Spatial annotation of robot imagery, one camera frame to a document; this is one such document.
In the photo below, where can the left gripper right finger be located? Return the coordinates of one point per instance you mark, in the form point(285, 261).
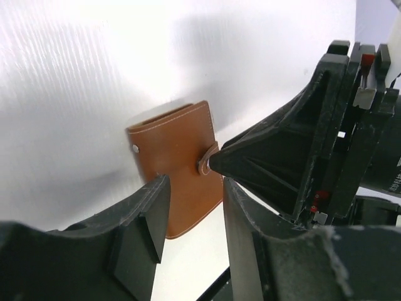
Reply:
point(270, 259)

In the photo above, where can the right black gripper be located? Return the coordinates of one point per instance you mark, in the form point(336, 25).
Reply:
point(342, 115)

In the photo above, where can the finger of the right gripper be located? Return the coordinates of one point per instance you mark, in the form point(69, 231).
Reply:
point(280, 164)

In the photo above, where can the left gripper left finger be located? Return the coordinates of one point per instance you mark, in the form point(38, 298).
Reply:
point(110, 256)

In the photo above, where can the brown leather card holder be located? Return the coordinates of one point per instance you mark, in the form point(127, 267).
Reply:
point(179, 143)

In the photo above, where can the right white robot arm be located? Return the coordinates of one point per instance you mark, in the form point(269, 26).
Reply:
point(396, 28)

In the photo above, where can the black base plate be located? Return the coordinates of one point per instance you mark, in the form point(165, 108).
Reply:
point(220, 290)

